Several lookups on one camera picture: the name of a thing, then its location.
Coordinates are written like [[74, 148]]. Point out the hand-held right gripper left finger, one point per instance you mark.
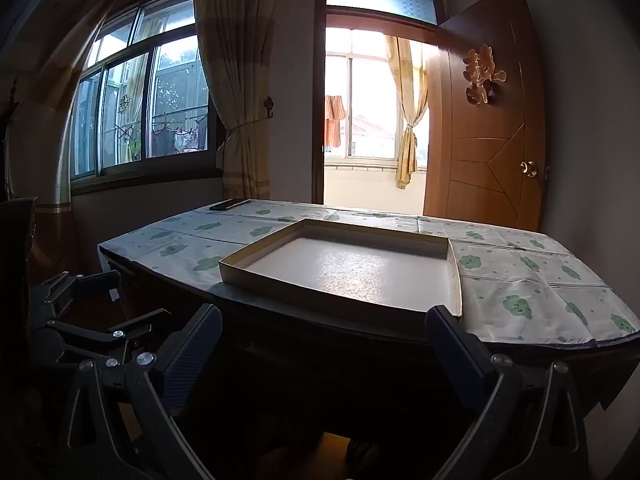
[[192, 347]]

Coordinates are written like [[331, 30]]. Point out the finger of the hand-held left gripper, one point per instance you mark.
[[95, 280], [145, 321]]

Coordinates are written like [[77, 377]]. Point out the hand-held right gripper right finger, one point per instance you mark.
[[452, 342]]

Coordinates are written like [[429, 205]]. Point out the shallow cardboard tray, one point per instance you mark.
[[350, 270]]

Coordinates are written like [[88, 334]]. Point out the white cloud print tablecloth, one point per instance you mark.
[[525, 280]]

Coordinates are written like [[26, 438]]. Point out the yellow patterned curtain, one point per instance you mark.
[[50, 135], [235, 60]]

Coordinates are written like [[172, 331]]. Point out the hanging laundry row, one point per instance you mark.
[[175, 137]]

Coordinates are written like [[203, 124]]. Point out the large sliding window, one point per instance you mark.
[[130, 100]]

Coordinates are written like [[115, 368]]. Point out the brass door knob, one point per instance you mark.
[[529, 167]]

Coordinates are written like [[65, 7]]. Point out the brown wooden door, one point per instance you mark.
[[480, 135]]

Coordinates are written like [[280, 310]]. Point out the yellow balcony curtain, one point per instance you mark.
[[407, 110]]

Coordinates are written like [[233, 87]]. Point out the orange hanging cloth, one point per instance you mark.
[[334, 120]]

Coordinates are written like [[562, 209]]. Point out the pink paper door ornament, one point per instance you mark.
[[482, 75]]

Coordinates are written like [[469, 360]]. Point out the balcony window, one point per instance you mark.
[[370, 85]]

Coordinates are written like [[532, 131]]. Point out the dark wall hook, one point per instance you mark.
[[270, 105]]

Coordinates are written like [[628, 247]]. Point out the dark wooden door frame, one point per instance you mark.
[[318, 110]]

